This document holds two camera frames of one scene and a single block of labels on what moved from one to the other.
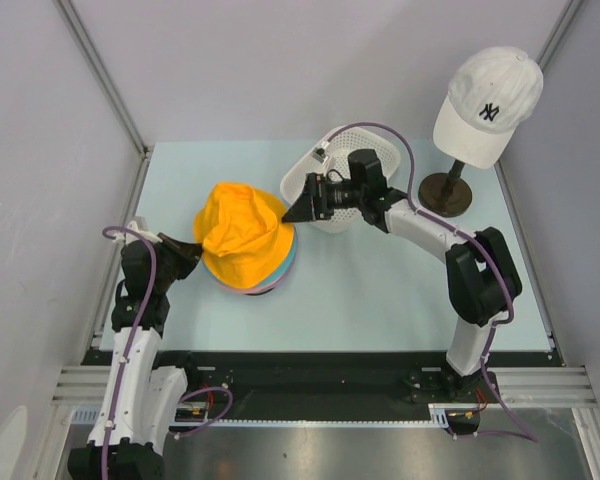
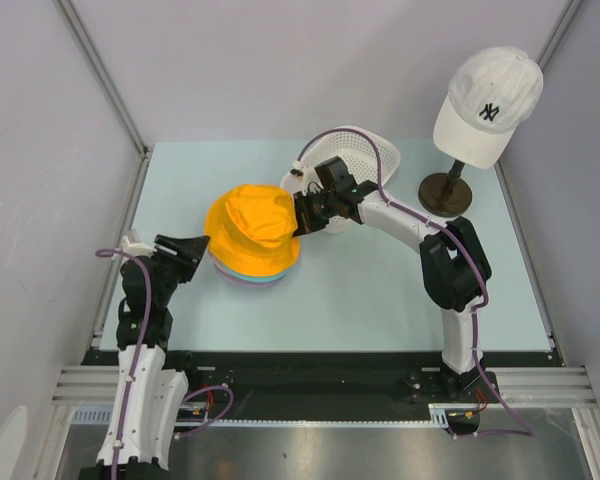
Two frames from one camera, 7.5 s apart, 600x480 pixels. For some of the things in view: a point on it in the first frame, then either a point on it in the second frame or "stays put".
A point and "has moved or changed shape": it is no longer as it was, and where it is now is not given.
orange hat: x=243 y=235 has moved or changed shape
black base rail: x=329 y=386 stays put
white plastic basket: x=339 y=148 stays put
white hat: x=490 y=95 stays put
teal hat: x=287 y=266 to x=254 y=278
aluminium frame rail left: x=81 y=385 stays put
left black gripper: x=188 y=253 stays put
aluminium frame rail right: x=543 y=387 stays put
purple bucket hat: x=261 y=290 to x=242 y=282
